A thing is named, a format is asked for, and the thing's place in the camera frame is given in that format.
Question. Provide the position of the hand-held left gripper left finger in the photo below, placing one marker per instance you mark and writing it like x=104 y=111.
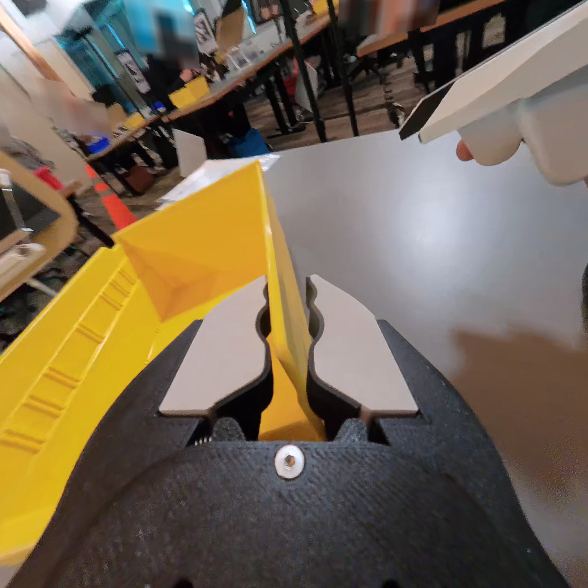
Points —
x=220 y=358

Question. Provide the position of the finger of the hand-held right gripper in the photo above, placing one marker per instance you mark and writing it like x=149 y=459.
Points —
x=505 y=78

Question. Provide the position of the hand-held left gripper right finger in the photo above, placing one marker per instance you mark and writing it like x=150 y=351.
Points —
x=358 y=358

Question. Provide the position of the yellow plastic bin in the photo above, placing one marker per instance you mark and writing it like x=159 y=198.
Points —
x=92 y=367

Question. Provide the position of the person's right hand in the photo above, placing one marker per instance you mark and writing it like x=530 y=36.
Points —
x=464 y=150

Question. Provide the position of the white printed paper sheet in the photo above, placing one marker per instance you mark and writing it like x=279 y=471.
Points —
x=206 y=179

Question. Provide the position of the orange traffic cone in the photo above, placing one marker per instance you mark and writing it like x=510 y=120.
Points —
x=117 y=209

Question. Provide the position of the white board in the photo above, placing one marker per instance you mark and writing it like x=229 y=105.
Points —
x=190 y=154

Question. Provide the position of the blue crate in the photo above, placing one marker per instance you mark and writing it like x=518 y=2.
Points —
x=250 y=144

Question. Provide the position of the small yellow bin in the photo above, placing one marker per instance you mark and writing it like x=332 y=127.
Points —
x=188 y=94

